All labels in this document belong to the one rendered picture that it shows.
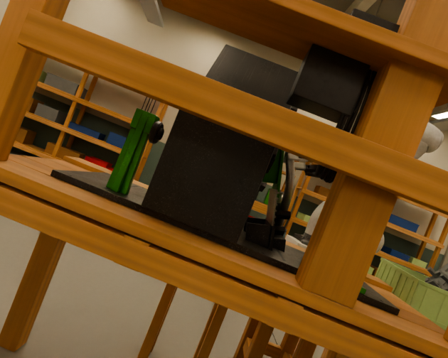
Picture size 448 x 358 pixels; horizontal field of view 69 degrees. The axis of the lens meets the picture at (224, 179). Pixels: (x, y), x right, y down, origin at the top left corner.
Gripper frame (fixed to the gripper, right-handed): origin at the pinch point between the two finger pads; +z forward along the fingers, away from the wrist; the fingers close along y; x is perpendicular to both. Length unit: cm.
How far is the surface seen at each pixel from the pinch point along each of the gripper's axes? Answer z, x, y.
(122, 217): 48, 40, 8
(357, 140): -6.7, 25.4, 29.1
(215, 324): 22, 23, -91
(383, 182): -13.9, 31.6, 22.5
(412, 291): -68, 7, -65
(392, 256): -302, -299, -455
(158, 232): 38, 42, 6
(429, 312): -75, 14, -68
